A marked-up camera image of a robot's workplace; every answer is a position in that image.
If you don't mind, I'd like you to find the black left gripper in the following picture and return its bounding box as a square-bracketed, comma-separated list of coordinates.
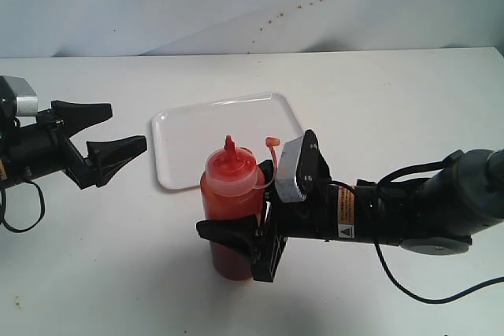
[1, 101, 147, 189]

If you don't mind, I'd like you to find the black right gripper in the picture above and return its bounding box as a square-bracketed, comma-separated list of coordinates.
[196, 153, 358, 282]

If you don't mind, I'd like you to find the red sauce squeeze bottle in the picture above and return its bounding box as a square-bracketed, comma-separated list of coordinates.
[200, 135, 272, 281]

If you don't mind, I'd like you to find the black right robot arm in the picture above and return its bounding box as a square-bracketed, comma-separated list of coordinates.
[196, 150, 503, 282]

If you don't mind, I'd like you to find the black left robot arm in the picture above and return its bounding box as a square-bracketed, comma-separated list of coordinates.
[1, 101, 147, 190]

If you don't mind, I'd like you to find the white rectangular plastic tray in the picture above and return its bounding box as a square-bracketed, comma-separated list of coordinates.
[151, 92, 304, 191]

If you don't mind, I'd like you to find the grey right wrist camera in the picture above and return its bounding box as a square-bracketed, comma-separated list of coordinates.
[275, 129, 319, 203]

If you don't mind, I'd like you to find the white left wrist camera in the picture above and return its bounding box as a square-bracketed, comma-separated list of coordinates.
[1, 76, 39, 118]

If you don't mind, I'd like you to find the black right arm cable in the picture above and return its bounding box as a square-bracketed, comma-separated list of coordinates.
[328, 158, 504, 305]

